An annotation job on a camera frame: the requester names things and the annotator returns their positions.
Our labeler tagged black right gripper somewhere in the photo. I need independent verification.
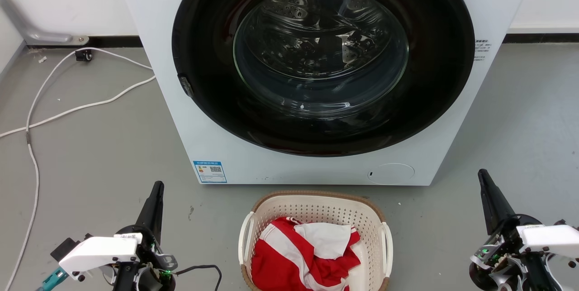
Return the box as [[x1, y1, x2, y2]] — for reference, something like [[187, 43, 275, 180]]
[[469, 169, 566, 291]]

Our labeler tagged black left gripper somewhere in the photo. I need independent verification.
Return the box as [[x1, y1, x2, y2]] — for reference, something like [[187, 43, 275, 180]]
[[111, 181, 178, 291]]

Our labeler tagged cream plastic laundry basket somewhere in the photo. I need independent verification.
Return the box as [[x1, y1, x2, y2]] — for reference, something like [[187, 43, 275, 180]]
[[238, 191, 394, 291]]

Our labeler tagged blue white energy label sticker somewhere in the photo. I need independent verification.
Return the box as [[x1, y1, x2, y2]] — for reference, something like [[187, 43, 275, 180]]
[[193, 160, 228, 184]]

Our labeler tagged white front-load washing machine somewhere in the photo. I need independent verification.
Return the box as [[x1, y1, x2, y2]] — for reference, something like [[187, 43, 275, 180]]
[[112, 0, 541, 186]]

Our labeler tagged round white filter cover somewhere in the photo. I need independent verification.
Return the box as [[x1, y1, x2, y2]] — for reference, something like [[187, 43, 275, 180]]
[[367, 162, 415, 186]]

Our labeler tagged round black glass washer door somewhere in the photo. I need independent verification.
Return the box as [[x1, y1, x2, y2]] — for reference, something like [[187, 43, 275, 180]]
[[171, 0, 475, 157]]

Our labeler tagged red and white striped garment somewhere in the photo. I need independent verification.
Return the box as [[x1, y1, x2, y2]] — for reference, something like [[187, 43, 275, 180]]
[[251, 217, 361, 291]]

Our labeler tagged grey bent floor pipe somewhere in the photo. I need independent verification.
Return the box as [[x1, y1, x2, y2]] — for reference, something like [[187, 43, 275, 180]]
[[0, 0, 90, 46]]

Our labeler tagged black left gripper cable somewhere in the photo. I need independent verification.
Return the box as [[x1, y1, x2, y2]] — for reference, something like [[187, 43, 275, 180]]
[[175, 264, 223, 291]]

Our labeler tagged thick white power cable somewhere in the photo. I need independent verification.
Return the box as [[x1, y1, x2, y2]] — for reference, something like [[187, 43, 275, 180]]
[[0, 75, 157, 139]]

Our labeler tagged thin white looped cable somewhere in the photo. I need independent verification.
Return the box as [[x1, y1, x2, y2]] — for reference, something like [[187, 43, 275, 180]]
[[4, 47, 154, 291]]

